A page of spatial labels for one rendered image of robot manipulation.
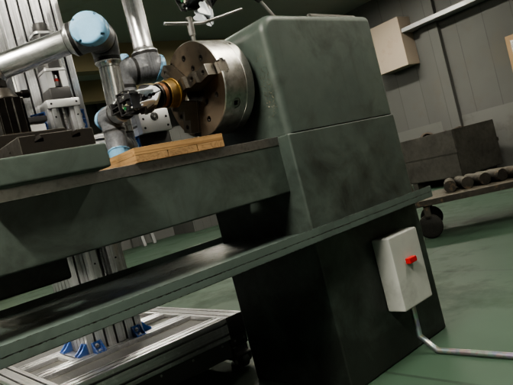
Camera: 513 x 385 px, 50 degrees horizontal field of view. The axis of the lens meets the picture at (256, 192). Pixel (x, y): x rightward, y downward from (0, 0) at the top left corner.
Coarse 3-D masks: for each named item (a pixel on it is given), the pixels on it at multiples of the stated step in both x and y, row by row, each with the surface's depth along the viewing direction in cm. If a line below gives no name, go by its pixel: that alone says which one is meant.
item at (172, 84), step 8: (168, 80) 173; (176, 80) 173; (160, 88) 169; (168, 88) 171; (176, 88) 172; (160, 96) 176; (168, 96) 170; (176, 96) 172; (184, 96) 176; (160, 104) 172; (168, 104) 172; (176, 104) 174
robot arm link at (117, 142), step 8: (112, 128) 186; (120, 128) 188; (104, 136) 189; (112, 136) 186; (120, 136) 187; (112, 144) 187; (120, 144) 187; (128, 144) 190; (112, 152) 187; (120, 152) 187
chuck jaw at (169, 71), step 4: (172, 64) 188; (164, 68) 184; (168, 68) 184; (172, 68) 185; (176, 68) 186; (164, 72) 185; (168, 72) 182; (172, 72) 183; (176, 72) 184; (180, 72) 185; (164, 76) 182; (168, 76) 180; (172, 76) 180; (176, 76) 181; (180, 76) 182; (184, 76) 183; (164, 80) 179
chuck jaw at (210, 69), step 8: (208, 64) 170; (216, 64) 171; (224, 64) 172; (192, 72) 171; (200, 72) 171; (208, 72) 169; (216, 72) 171; (184, 80) 172; (192, 80) 172; (200, 80) 172; (208, 80) 173; (184, 88) 172; (192, 88) 174; (200, 88) 177
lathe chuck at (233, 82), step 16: (192, 48) 178; (208, 48) 172; (224, 48) 176; (176, 64) 186; (192, 64) 180; (240, 64) 176; (224, 80) 170; (240, 80) 174; (192, 96) 186; (208, 96) 177; (224, 96) 171; (240, 96) 175; (176, 112) 191; (208, 112) 179; (224, 112) 173; (240, 112) 179; (208, 128) 180; (224, 128) 180
